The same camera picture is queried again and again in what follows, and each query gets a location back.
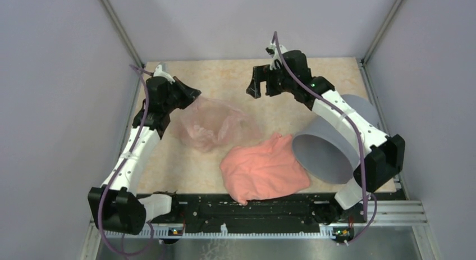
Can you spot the grey plastic trash bin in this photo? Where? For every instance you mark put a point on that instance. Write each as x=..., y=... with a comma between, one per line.
x=325, y=153

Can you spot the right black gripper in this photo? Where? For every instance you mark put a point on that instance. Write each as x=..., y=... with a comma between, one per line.
x=260, y=74

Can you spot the white toothed cable strip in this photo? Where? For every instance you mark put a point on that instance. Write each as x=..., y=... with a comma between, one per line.
x=164, y=232

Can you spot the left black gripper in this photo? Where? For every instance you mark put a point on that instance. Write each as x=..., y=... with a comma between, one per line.
x=190, y=94

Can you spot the translucent pink trash bag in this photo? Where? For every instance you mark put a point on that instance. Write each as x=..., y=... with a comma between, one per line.
x=211, y=123

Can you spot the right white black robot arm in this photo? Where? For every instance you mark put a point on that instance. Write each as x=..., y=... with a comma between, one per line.
x=381, y=155

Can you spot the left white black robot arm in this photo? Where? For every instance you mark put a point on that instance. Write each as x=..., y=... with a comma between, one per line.
x=114, y=205

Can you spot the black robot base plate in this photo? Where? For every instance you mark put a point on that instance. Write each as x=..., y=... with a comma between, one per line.
x=302, y=212

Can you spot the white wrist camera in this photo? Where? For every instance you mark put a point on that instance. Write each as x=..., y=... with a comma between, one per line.
x=272, y=50
x=160, y=71

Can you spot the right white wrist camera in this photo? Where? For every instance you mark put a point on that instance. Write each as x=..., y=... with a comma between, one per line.
x=272, y=50

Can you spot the pink cloth towel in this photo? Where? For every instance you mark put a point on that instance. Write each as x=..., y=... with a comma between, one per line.
x=264, y=171

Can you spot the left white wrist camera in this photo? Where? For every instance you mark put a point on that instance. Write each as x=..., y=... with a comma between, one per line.
x=160, y=71

